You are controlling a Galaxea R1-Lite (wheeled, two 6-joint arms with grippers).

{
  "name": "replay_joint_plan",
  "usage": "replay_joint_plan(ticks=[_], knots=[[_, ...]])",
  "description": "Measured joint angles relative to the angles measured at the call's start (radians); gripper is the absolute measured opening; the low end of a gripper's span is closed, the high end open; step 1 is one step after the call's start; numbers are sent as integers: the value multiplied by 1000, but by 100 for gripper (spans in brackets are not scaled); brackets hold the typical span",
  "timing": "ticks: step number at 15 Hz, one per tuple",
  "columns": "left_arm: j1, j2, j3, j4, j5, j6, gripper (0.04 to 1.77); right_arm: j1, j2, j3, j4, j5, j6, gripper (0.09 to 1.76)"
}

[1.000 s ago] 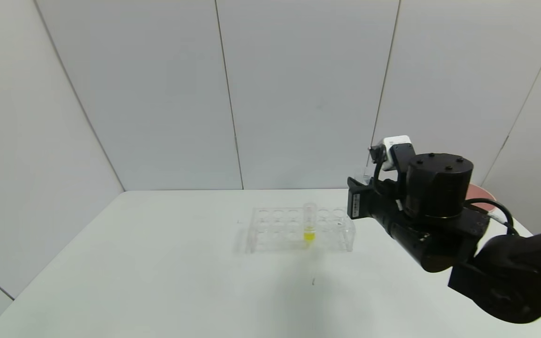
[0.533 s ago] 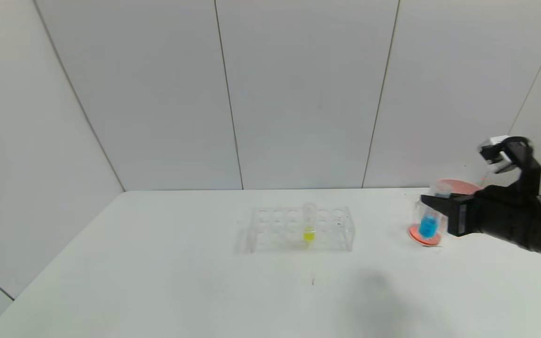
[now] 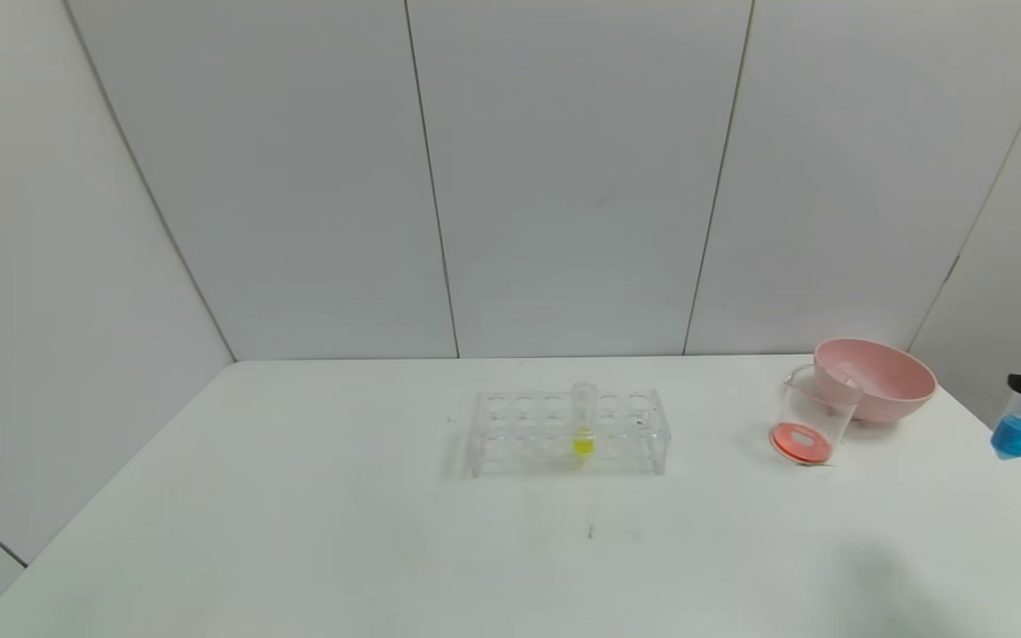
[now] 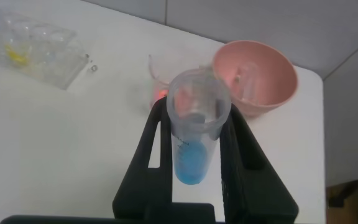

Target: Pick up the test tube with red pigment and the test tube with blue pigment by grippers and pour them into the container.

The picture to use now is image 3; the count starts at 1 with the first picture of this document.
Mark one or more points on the test tube with red pigment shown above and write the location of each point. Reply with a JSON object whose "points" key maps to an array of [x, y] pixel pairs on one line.
{"points": [[878, 387]]}

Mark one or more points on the test tube with yellow pigment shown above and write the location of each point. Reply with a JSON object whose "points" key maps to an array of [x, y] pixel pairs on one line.
{"points": [[583, 441]]}

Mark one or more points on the clear acrylic test tube rack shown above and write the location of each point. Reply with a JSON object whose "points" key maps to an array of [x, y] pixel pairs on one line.
{"points": [[528, 452]]}

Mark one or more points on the pink bowl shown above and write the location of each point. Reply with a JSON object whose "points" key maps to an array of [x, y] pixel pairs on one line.
{"points": [[892, 363]]}

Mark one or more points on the clear glass beaker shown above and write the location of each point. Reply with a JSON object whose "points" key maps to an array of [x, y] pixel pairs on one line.
{"points": [[803, 440]]}

